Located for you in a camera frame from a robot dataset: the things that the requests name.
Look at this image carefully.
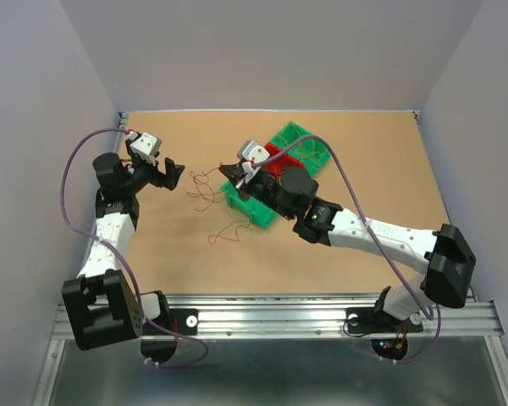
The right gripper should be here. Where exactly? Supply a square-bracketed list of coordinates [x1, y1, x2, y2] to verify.
[219, 162, 296, 222]

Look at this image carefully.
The wire bundle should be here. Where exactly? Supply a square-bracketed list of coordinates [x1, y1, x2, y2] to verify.
[184, 167, 253, 246]

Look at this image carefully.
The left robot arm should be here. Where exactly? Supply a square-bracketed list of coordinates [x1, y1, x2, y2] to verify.
[62, 152, 185, 350]

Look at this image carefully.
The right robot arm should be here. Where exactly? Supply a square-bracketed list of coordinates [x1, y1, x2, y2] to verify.
[218, 163, 476, 335]

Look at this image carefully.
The red plastic bin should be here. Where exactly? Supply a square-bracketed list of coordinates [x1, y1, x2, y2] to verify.
[262, 142, 305, 180]

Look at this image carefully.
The near green plastic bin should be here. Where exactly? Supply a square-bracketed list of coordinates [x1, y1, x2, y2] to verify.
[220, 181, 277, 229]

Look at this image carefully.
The green plastic bin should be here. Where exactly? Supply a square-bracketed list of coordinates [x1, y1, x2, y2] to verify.
[270, 122, 331, 177]
[220, 181, 277, 229]

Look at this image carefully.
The far green plastic bin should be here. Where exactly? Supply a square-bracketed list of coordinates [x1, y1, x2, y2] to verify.
[270, 122, 331, 177]

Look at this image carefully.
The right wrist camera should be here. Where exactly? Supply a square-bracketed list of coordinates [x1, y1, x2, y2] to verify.
[237, 140, 270, 173]

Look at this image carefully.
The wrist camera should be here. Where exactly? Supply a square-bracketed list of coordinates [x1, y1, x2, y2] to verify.
[128, 131, 162, 166]
[237, 140, 270, 173]

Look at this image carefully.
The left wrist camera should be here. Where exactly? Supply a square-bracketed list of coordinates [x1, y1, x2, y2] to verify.
[128, 131, 162, 166]

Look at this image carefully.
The left aluminium frame post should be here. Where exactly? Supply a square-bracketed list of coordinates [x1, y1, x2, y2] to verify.
[69, 110, 130, 305]

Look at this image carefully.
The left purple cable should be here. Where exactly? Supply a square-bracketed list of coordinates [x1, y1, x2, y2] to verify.
[58, 128, 209, 369]

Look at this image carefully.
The aluminium mounting rail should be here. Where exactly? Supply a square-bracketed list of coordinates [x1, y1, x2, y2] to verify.
[50, 291, 505, 339]

